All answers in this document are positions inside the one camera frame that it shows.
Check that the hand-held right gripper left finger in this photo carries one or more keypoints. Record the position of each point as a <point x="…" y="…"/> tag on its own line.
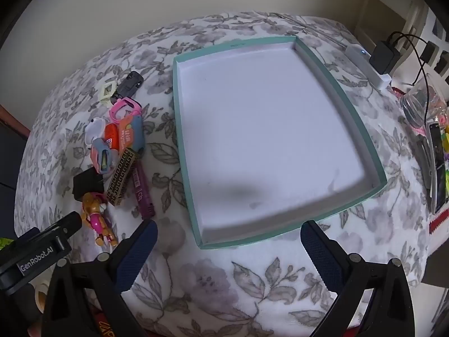
<point x="136" y="256"/>

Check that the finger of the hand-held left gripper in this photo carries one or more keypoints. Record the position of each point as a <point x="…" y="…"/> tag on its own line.
<point x="68" y="226"/>

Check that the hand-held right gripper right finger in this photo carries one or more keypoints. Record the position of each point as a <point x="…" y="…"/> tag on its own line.
<point x="322" y="259"/>

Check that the pink dog toy figure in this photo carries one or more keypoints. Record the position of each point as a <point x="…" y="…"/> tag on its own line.
<point x="94" y="221"/>

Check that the black power adapter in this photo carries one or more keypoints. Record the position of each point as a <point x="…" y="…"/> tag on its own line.
<point x="86" y="193"/>

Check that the purple tube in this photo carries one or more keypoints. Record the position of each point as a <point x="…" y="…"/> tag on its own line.
<point x="142" y="193"/>

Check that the gold patterned hair clip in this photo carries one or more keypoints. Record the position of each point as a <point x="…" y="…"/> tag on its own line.
<point x="121" y="179"/>

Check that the pink and blue toy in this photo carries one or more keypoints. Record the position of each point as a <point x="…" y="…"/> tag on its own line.
<point x="100" y="147"/>

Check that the small orange bottle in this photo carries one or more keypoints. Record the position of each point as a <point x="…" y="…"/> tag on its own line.
<point x="111" y="135"/>

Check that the orange and blue toy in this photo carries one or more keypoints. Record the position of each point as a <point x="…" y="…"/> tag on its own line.
<point x="128" y="131"/>

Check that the teal cardboard box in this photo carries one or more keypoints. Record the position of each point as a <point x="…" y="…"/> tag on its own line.
<point x="266" y="130"/>

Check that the cream finger wrap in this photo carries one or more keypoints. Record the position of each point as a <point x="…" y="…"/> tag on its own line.
<point x="41" y="293"/>

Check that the bright green item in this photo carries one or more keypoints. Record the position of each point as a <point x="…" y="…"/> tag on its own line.
<point x="5" y="243"/>

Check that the red printed bag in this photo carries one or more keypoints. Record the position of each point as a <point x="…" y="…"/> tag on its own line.
<point x="105" y="328"/>

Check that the dark furniture panel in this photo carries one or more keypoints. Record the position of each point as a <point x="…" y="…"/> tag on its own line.
<point x="10" y="168"/>

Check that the floral grey white blanket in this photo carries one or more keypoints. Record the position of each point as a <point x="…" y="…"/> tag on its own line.
<point x="245" y="288"/>

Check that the red scalloped cloth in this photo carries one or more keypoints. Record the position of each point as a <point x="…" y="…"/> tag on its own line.
<point x="440" y="222"/>

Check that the dark grey device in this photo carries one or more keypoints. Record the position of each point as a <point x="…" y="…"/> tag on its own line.
<point x="423" y="161"/>

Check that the smartphone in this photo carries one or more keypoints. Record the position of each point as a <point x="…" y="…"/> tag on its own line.
<point x="438" y="168"/>

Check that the black toy car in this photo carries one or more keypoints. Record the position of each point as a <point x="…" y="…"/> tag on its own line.
<point x="129" y="84"/>

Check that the clear glass jar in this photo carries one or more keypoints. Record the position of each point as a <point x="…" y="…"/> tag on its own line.
<point x="417" y="101"/>

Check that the white power strip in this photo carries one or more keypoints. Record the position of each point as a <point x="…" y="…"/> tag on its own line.
<point x="371" y="72"/>

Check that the black charger on strip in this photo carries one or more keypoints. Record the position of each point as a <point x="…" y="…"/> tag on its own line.
<point x="386" y="58"/>

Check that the cream square frame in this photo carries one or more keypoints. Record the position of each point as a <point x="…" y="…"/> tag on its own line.
<point x="104" y="99"/>

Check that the black wall plug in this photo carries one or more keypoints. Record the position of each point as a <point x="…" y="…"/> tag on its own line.
<point x="428" y="53"/>
<point x="442" y="63"/>

